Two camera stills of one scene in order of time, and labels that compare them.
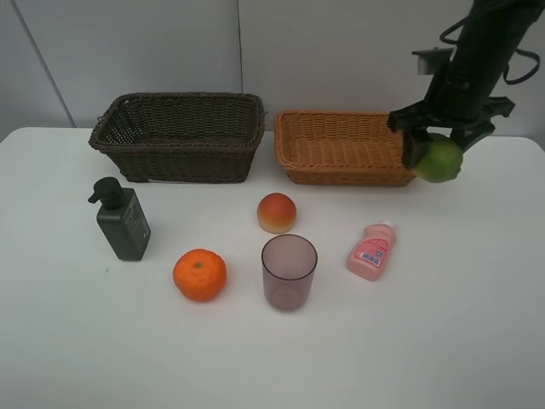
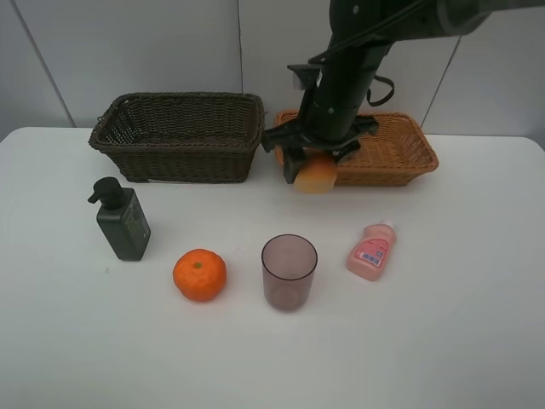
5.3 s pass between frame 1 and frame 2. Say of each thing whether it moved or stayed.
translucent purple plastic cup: stayed
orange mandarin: stayed
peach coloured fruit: moved
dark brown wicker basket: stayed
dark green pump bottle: stayed
